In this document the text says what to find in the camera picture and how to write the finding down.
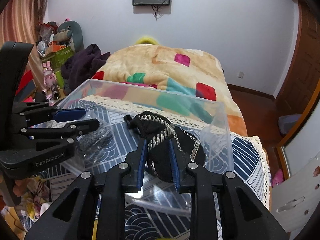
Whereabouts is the brown wooden door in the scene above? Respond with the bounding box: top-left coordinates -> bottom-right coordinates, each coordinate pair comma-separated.
275,0 -> 319,115

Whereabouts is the clear plastic storage box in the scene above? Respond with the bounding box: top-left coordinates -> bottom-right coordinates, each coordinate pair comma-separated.
60,80 -> 234,215

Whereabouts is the black pouch with braided trim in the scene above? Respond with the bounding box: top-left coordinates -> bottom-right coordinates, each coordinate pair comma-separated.
124,111 -> 206,183

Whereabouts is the dark purple clothing heap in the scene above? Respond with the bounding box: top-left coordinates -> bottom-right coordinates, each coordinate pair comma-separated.
61,44 -> 111,92

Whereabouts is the wall power outlet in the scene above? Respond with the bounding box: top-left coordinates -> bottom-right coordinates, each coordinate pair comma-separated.
238,72 -> 244,79

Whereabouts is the green cylinder bottle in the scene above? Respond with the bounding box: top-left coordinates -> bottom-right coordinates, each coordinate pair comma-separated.
55,70 -> 64,89

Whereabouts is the pink rabbit figurine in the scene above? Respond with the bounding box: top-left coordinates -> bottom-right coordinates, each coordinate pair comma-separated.
43,61 -> 57,93

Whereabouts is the blue white patterned tablecloth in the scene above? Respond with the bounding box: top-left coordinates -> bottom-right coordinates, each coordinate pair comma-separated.
32,94 -> 272,240

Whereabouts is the striped pink brown curtain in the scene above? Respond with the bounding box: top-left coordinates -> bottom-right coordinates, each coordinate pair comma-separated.
1,0 -> 48,90

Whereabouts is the white cabinet with stickers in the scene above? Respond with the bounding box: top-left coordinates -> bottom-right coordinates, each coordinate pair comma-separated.
271,155 -> 319,232

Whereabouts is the red box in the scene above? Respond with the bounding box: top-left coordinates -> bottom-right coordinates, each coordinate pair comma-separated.
15,70 -> 36,96

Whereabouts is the green cardboard box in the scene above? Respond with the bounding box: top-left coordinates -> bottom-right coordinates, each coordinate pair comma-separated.
38,44 -> 75,72

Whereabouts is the grey plush dinosaur toy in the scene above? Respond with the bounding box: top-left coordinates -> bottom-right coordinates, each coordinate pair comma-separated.
53,21 -> 84,53

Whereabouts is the grey bag by door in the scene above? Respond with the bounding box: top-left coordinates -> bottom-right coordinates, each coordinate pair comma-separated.
278,114 -> 301,135

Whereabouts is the beige fleece patchwork blanket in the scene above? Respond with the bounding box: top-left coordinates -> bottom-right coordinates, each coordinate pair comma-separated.
93,44 -> 247,136

